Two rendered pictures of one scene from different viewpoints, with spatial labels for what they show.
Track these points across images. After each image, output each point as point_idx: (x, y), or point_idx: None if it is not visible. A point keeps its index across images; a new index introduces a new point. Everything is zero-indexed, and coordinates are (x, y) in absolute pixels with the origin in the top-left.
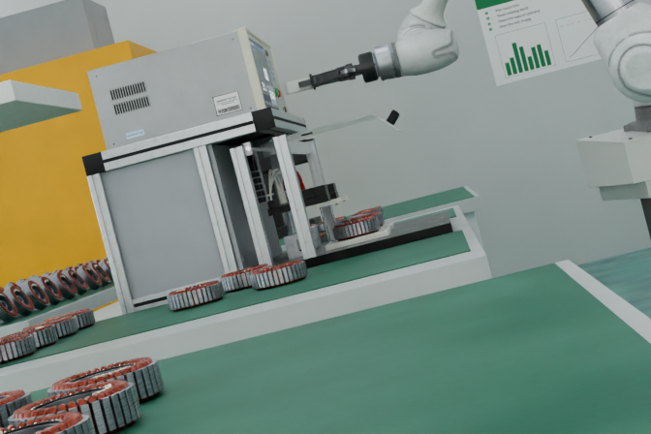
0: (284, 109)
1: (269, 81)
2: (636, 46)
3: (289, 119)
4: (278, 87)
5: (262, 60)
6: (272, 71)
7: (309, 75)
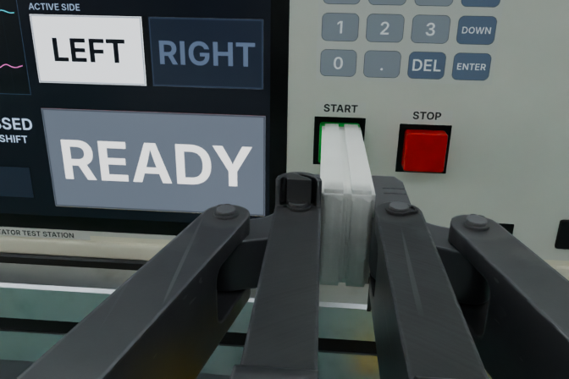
0: (538, 236)
1: (181, 89)
2: None
3: (78, 321)
4: (558, 110)
5: None
6: (479, 8)
7: (286, 180)
